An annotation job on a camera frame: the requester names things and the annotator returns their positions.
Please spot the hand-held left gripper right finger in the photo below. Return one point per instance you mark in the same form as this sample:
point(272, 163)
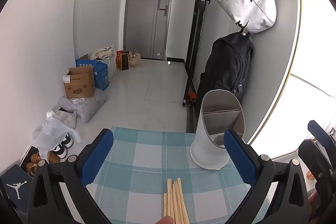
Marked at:
point(240, 158)

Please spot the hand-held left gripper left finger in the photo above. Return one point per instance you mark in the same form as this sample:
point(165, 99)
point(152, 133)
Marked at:
point(97, 158)

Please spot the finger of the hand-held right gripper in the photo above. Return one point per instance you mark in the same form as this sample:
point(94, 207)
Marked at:
point(315, 161)
point(319, 132)

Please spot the white plastic utensil holder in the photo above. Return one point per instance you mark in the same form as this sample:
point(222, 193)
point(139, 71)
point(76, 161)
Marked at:
point(207, 145)

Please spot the person's right hand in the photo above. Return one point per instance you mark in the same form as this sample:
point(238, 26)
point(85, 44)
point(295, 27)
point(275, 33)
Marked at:
point(312, 203)

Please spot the person's left hand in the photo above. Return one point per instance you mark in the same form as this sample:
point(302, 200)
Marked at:
point(164, 220)

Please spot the small orange object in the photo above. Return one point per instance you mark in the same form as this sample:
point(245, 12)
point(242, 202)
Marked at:
point(310, 175)

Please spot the black and white sneakers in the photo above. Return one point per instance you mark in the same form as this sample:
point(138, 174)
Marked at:
point(61, 150)

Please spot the teal checked tablecloth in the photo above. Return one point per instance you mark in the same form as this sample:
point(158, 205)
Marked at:
point(147, 161)

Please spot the clear plastic bag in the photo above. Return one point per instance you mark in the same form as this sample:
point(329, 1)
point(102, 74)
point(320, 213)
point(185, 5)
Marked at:
point(51, 134)

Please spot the grey parcel bag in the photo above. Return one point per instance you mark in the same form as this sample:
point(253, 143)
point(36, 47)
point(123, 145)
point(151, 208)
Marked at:
point(86, 107)

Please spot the white parcel bag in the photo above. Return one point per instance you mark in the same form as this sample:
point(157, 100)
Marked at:
point(64, 117)

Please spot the brown slippers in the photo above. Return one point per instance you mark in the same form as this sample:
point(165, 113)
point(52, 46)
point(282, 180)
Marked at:
point(35, 161)

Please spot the brown cardboard box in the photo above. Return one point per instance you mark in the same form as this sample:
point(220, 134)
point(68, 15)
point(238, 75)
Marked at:
point(78, 83)

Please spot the orange toy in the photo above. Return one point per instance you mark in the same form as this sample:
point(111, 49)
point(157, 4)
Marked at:
point(192, 98)

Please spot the blue cardboard box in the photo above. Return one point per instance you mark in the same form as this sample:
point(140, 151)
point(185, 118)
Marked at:
point(101, 74)

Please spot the navy shoebox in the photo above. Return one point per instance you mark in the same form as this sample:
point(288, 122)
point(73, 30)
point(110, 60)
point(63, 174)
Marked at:
point(15, 184)

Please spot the black backpack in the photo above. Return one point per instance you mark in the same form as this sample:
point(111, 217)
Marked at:
point(225, 64)

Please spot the black paper bag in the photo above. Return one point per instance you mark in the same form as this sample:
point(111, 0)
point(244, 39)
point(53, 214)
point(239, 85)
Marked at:
point(124, 62)

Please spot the red snack bag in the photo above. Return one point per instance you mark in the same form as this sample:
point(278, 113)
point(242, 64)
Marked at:
point(119, 56)

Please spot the beige plastic bag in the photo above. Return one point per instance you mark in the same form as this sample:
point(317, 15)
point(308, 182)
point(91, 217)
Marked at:
point(136, 61)

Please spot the grey door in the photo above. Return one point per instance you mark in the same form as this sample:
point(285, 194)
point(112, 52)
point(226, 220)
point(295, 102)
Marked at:
point(141, 16)

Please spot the black metal door frame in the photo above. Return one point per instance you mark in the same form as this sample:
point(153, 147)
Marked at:
point(195, 29)

